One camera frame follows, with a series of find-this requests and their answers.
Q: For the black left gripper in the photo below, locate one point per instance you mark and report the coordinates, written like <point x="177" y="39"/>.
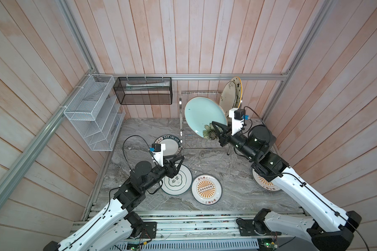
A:
<point x="171" y="172"/>

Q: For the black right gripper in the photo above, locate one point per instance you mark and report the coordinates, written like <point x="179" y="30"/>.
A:
<point x="227" y="138"/>

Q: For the white plate with flower outline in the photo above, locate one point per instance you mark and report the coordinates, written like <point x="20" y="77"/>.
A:
<point x="179" y="184"/>

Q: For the pale green plate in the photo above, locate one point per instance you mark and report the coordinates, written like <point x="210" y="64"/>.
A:
<point x="200" y="112"/>

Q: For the cream plate with berry sprigs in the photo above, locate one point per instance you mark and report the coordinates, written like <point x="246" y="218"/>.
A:
<point x="228" y="98"/>

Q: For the cat and stars orange-rim plate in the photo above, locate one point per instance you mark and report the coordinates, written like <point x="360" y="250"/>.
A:
<point x="239" y="91"/>

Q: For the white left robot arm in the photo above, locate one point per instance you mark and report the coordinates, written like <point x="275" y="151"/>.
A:
<point x="117" y="219"/>

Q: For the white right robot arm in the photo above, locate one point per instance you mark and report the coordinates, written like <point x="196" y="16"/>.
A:
<point x="328" y="227"/>

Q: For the stainless steel dish rack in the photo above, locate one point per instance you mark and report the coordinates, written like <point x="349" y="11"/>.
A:
<point x="190" y="140"/>

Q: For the dark-rim lettered white plate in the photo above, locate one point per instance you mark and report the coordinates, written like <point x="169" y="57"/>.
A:
<point x="172" y="144"/>

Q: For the orange sunburst plate centre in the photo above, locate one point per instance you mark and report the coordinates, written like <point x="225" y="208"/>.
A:
<point x="206" y="189"/>

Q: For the orange sunburst plate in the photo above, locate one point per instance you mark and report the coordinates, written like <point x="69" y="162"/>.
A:
<point x="206" y="189"/>
<point x="263" y="183"/>

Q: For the orange sunburst plate right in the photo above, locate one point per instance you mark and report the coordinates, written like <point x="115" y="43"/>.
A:
<point x="263" y="183"/>

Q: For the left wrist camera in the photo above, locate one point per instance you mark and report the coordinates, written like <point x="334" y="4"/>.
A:
<point x="156" y="151"/>

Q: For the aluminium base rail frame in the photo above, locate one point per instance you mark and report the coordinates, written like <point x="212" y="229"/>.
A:
<point x="186" y="229"/>

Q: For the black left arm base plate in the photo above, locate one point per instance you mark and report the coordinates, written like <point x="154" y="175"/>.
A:
<point x="146" y="230"/>

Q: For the black mesh wall basket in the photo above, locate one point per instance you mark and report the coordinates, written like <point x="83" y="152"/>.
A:
<point x="144" y="90"/>

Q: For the white wire mesh shelf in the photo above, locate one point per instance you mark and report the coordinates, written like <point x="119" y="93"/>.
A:
<point x="95" y="114"/>

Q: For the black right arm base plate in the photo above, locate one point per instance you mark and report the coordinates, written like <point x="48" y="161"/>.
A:
<point x="253" y="228"/>

